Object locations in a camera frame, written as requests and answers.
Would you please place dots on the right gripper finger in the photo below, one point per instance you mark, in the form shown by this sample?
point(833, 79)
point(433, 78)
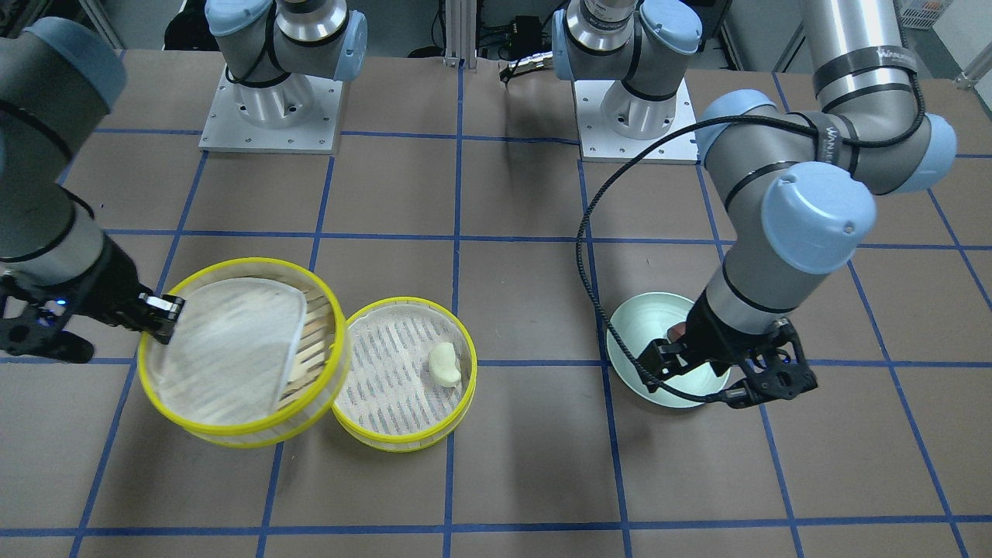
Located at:
point(163, 333)

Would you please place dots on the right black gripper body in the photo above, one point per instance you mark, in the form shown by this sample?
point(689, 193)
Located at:
point(111, 288)

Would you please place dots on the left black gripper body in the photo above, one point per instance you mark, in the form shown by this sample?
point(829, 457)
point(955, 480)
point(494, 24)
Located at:
point(717, 331)

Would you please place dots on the yellow bamboo steamer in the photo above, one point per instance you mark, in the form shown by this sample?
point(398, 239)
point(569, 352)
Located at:
point(388, 400)
point(259, 353)

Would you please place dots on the white steamed bun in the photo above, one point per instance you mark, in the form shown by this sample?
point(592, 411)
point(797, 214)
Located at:
point(444, 365)

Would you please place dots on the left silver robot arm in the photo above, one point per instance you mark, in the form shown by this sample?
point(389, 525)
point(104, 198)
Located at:
point(799, 187)

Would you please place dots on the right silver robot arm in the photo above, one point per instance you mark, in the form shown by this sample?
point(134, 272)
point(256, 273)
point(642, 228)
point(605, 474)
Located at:
point(286, 63)

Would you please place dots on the brown steamed bun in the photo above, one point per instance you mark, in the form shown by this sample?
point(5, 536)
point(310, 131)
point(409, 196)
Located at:
point(676, 332)

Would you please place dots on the light green plate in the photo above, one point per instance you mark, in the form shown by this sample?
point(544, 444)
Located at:
point(646, 317)

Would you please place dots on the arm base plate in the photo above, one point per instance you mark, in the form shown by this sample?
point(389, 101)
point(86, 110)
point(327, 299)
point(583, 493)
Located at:
point(620, 118)
point(301, 115)

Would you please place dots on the aluminium frame post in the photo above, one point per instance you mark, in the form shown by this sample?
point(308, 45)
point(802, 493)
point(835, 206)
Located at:
point(460, 23)

